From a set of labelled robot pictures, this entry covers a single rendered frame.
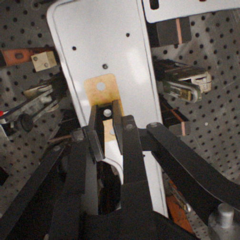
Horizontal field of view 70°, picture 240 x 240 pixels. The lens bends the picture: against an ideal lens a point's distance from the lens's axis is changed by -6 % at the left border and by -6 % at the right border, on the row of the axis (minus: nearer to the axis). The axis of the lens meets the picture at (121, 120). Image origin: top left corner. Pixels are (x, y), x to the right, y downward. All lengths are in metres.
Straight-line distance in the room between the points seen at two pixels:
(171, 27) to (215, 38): 0.40
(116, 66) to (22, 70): 0.48
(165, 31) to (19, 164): 0.88
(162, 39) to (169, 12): 0.07
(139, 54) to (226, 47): 0.53
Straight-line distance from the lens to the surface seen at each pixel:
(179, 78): 0.46
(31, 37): 0.81
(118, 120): 0.15
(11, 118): 0.31
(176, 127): 0.55
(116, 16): 0.46
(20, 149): 0.99
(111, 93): 0.21
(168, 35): 0.50
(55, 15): 0.48
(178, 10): 0.49
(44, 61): 0.42
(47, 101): 0.42
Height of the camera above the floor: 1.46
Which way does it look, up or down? 67 degrees down
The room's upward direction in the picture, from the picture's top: 169 degrees clockwise
